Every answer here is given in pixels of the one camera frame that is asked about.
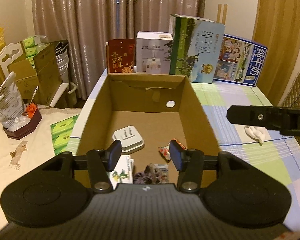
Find small white medicine box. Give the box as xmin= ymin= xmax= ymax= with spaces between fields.
xmin=109 ymin=155 xmax=134 ymax=188

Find red snack packet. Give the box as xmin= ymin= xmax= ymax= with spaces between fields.
xmin=158 ymin=138 xmax=186 ymax=162

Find black white lighter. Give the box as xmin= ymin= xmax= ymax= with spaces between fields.
xmin=155 ymin=164 xmax=169 ymax=184

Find white square plug adapter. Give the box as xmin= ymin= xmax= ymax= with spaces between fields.
xmin=112 ymin=126 xmax=145 ymax=155

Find white cloth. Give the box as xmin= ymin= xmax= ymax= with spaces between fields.
xmin=244 ymin=126 xmax=267 ymax=144

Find checked tablecloth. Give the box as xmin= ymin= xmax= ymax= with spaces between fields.
xmin=67 ymin=74 xmax=300 ymax=231

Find green tissue pack on bed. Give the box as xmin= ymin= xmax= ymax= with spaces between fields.
xmin=50 ymin=115 xmax=79 ymax=155

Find open cardboard box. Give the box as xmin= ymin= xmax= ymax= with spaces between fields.
xmin=77 ymin=74 xmax=221 ymax=172

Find dark wooden tray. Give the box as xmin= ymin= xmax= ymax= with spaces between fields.
xmin=3 ymin=109 xmax=42 ymax=140

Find wooden door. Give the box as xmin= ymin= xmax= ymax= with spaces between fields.
xmin=253 ymin=0 xmax=300 ymax=105

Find stacked cardboard boxes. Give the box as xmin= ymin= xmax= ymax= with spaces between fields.
xmin=0 ymin=42 xmax=62 ymax=106

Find white printed bag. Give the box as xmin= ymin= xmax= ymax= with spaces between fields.
xmin=0 ymin=72 xmax=25 ymax=129

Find red gift box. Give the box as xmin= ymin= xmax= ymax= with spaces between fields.
xmin=106 ymin=38 xmax=135 ymax=74

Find green blue milk carton box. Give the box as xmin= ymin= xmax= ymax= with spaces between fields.
xmin=169 ymin=14 xmax=225 ymax=83

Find white appliance box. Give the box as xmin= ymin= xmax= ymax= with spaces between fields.
xmin=136 ymin=31 xmax=173 ymax=74

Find white striped bag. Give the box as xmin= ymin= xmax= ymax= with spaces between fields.
xmin=54 ymin=40 xmax=69 ymax=83

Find green tissue packs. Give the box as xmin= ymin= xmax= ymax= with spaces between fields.
xmin=23 ymin=35 xmax=49 ymax=67

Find wooden sticks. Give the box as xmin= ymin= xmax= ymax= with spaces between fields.
xmin=216 ymin=4 xmax=228 ymax=25

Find brown curtain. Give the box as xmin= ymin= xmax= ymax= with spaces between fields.
xmin=32 ymin=0 xmax=205 ymax=99

